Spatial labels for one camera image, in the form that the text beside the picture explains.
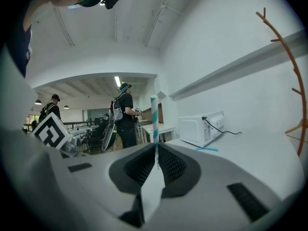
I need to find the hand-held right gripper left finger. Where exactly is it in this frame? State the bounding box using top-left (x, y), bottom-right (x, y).
top-left (4, 128), bottom-right (157, 231)

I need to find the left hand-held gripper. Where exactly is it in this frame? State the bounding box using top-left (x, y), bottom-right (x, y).
top-left (31, 112), bottom-right (80, 159)

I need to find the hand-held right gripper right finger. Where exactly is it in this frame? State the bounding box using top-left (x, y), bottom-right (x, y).
top-left (157, 142), bottom-right (285, 231)

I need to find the teal striped paper straw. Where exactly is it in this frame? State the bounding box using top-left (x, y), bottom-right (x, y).
top-left (140, 94), bottom-right (166, 222)

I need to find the white microwave oven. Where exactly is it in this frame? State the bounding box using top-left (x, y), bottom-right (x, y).
top-left (178, 110), bottom-right (227, 149)

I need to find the small white desk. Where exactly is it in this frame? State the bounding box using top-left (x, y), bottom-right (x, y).
top-left (140, 122), bottom-right (177, 144)

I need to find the person's dark shirt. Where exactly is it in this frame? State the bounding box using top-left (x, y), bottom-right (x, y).
top-left (5, 25), bottom-right (33, 78)

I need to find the wooden clothes hanger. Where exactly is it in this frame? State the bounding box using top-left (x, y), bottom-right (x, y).
top-left (284, 118), bottom-right (308, 144)

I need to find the orange coat rack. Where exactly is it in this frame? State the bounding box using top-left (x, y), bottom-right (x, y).
top-left (255, 7), bottom-right (308, 157)

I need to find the black microwave power cable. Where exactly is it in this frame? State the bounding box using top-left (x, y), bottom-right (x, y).
top-left (202, 116), bottom-right (242, 136)

